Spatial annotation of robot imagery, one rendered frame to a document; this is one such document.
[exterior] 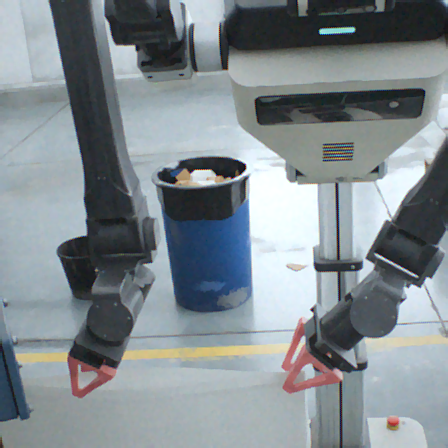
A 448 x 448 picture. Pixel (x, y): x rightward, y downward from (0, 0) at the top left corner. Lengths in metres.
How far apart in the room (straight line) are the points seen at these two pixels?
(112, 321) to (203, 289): 2.46
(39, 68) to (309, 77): 8.25
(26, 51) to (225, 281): 6.55
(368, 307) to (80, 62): 0.43
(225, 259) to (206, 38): 2.08
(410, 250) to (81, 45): 0.46
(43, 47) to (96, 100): 8.52
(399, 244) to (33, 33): 8.60
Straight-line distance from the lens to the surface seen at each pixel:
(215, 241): 3.16
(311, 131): 1.30
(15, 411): 0.67
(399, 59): 1.23
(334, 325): 0.91
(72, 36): 0.76
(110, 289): 0.81
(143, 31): 1.08
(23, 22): 9.34
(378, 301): 0.82
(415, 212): 0.85
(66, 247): 3.71
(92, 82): 0.77
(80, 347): 0.91
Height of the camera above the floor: 1.60
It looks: 21 degrees down
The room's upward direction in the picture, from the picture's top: 5 degrees counter-clockwise
